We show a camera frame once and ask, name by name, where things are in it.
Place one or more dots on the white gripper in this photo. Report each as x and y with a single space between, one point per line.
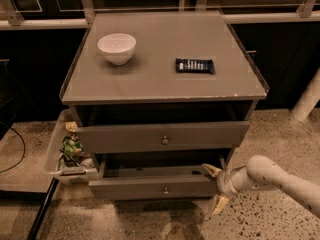
224 182

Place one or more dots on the grey drawer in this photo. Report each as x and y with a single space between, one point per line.
156 175
162 137

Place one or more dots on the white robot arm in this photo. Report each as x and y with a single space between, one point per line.
259 174

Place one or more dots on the grey top drawer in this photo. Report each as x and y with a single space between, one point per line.
162 137

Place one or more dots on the grey drawer cabinet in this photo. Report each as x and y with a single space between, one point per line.
148 89

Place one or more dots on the dark blue snack bar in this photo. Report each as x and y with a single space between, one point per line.
194 66

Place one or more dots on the green snack bag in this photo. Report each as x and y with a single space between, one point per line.
71 146

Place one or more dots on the clear plastic storage bin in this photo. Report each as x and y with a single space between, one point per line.
54 163

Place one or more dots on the white ceramic bowl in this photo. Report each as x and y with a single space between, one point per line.
117 48

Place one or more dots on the black bar on floor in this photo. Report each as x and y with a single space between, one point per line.
42 210

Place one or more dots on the metal railing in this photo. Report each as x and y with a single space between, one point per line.
51 13

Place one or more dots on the white post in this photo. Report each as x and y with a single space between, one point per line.
308 100

